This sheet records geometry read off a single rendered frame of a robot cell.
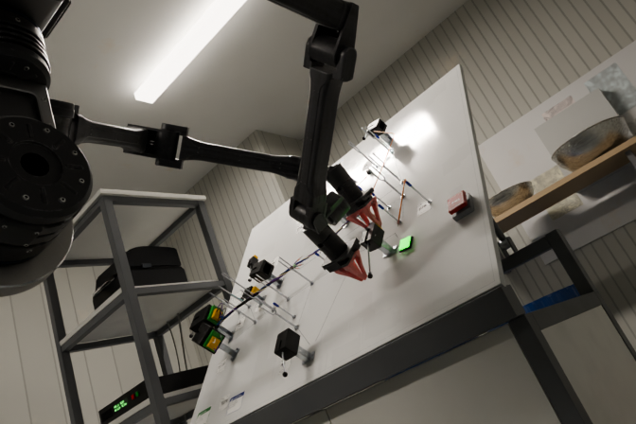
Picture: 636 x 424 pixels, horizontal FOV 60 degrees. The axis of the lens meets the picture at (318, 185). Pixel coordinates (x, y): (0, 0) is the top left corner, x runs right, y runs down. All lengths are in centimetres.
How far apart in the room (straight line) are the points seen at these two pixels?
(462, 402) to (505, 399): 10
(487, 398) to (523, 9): 328
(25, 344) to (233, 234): 166
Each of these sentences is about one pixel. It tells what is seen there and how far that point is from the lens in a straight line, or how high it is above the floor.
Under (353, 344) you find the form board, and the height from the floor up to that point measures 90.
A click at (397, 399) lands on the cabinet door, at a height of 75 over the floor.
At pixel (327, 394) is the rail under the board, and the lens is 144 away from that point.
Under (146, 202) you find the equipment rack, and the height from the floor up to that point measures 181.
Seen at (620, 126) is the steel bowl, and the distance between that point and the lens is 335.
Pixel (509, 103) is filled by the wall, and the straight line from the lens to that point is 403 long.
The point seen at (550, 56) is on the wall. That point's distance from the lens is 403.
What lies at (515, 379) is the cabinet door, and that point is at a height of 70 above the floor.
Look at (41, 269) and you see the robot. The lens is 77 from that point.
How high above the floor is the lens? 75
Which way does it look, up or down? 23 degrees up
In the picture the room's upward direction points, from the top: 24 degrees counter-clockwise
